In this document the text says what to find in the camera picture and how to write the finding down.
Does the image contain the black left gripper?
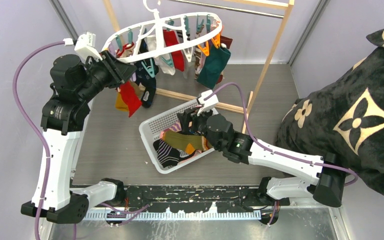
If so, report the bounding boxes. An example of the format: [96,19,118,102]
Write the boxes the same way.
[77,50,136,102]

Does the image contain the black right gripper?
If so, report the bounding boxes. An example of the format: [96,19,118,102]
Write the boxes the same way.
[177,104,221,151]

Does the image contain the olive green sock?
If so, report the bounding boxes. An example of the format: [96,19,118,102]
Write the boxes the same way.
[160,130,213,154]

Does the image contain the red penguin sock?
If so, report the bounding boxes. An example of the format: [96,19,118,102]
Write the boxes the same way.
[117,81,142,118]

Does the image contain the mustard yellow brown-cuffed sock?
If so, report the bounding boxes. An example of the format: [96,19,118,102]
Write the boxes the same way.
[114,93,129,112]

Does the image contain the white oval clip hanger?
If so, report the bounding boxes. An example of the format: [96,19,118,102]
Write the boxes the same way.
[101,0,223,64]

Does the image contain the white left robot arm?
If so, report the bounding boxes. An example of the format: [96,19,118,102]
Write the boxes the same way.
[20,51,136,224]

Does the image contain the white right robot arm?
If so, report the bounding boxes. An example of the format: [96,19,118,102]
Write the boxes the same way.
[176,107,346,208]

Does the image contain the cream purple striped sock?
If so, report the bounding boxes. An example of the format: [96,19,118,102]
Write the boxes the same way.
[161,121,182,134]

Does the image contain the navy blue patterned sock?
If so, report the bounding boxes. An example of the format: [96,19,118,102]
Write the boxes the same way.
[133,39,160,109]

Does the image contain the white plastic basket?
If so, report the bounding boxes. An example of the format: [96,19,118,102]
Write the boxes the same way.
[139,99,215,174]

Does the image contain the black white striped sock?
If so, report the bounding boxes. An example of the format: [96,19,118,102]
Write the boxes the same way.
[153,139,190,168]

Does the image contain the red white sock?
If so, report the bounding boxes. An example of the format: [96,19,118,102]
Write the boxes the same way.
[153,29,186,76]

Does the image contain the dark green sock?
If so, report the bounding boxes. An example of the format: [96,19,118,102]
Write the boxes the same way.
[197,46,231,90]

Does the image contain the metal rack rod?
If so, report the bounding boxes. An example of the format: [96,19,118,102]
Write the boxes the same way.
[165,0,286,19]

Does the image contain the black floral plush blanket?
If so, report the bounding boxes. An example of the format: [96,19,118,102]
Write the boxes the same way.
[274,28,384,196]

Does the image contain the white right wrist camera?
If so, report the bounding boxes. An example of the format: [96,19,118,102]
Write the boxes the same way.
[196,89,219,116]

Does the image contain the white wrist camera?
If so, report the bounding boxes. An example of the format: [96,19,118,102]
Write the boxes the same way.
[196,89,219,116]
[63,31,103,62]

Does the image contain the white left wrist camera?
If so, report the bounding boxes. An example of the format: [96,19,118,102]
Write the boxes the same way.
[63,31,103,62]

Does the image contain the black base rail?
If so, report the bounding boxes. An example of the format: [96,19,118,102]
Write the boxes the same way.
[101,185,290,214]

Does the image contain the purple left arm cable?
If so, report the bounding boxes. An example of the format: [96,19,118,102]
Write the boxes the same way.
[12,39,79,240]

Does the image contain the wooden drying rack frame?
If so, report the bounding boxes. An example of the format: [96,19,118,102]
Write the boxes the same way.
[103,0,295,117]

